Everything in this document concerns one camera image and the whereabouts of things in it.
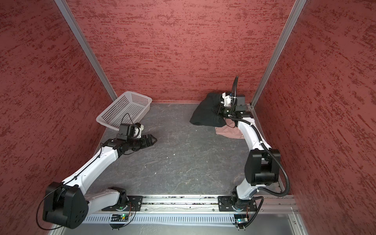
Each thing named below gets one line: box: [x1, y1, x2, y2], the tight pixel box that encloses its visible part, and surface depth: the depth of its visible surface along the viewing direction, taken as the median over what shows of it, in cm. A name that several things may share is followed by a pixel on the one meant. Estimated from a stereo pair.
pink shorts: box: [214, 117, 245, 140], surface depth 102 cm
